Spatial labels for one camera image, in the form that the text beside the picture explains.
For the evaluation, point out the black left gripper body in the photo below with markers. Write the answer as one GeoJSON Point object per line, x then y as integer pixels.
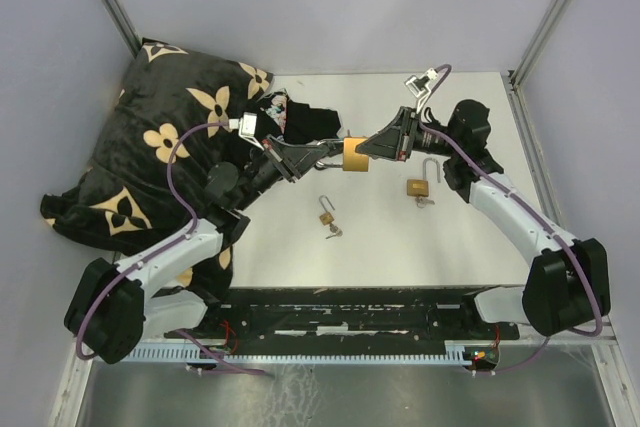
{"type": "Point", "coordinates": [282, 162]}

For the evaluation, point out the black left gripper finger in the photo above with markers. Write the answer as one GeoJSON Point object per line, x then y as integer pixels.
{"type": "Point", "coordinates": [293, 155]}
{"type": "Point", "coordinates": [304, 159]}

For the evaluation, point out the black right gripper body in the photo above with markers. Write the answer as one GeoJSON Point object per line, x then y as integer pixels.
{"type": "Point", "coordinates": [409, 134]}

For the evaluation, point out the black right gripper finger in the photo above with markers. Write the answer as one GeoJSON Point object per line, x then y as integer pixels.
{"type": "Point", "coordinates": [389, 136]}
{"type": "Point", "coordinates": [381, 149]}

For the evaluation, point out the large brass padlock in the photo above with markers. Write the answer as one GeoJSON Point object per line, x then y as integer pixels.
{"type": "Point", "coordinates": [352, 161]}

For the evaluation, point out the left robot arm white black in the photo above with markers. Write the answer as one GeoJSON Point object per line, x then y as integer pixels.
{"type": "Point", "coordinates": [117, 305]}

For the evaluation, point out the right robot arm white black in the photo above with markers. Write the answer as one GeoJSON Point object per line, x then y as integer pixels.
{"type": "Point", "coordinates": [567, 287]}

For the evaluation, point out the small padlock key bunch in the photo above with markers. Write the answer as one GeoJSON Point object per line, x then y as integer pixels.
{"type": "Point", "coordinates": [334, 231]}

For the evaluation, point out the black printed garment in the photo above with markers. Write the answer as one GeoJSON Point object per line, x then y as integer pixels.
{"type": "Point", "coordinates": [287, 120]}

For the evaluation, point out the medium brass padlock long shackle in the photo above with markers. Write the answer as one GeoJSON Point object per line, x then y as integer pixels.
{"type": "Point", "coordinates": [420, 188]}

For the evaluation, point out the small brass padlock long shackle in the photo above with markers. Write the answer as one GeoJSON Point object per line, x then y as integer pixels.
{"type": "Point", "coordinates": [326, 218]}

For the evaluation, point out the black floral pillow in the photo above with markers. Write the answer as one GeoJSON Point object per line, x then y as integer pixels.
{"type": "Point", "coordinates": [153, 156]}

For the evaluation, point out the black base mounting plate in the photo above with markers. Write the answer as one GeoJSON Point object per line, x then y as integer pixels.
{"type": "Point", "coordinates": [426, 313]}

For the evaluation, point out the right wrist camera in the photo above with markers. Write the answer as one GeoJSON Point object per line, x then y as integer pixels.
{"type": "Point", "coordinates": [422, 86]}

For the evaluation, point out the right aluminium corner post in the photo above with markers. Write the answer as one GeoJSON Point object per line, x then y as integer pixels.
{"type": "Point", "coordinates": [550, 21]}

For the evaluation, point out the light blue cable duct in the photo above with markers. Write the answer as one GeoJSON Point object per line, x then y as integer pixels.
{"type": "Point", "coordinates": [338, 349]}

